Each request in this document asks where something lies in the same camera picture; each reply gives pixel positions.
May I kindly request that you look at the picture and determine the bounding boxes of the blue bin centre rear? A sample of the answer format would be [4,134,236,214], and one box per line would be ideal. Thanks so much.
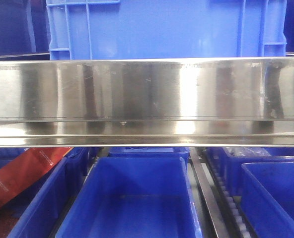
[108,147,190,170]

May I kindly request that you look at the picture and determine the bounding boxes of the blue bin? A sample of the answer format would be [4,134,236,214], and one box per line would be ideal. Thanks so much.
[240,162,294,238]
[206,147,294,196]
[108,147,190,170]
[0,147,97,238]
[56,157,202,238]

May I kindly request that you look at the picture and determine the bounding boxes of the blue bin centre front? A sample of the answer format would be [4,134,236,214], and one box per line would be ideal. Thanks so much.
[56,157,202,238]

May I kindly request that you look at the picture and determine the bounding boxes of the blue bin right rear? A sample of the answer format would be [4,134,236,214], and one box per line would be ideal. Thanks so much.
[206,147,294,196]

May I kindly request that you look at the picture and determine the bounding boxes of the large blue crate upper shelf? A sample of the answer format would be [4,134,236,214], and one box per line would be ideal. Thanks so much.
[46,0,287,60]

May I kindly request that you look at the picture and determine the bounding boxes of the blue bin left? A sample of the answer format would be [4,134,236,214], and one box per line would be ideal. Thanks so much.
[0,147,97,238]

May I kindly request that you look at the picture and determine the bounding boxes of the blue bin right front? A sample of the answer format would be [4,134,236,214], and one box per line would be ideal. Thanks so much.
[240,162,294,238]

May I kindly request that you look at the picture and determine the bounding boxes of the red flat package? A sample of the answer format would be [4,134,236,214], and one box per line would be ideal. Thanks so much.
[0,147,73,208]

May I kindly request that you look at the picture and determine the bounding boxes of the dark blue crate upper left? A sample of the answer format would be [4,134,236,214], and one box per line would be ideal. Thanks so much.
[0,0,50,56]

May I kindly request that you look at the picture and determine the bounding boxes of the stainless steel shelf rail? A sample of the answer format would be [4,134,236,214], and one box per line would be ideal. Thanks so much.
[0,57,294,147]

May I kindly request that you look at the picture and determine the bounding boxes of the black roller track rail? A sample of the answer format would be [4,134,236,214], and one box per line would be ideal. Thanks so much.
[188,147,257,238]

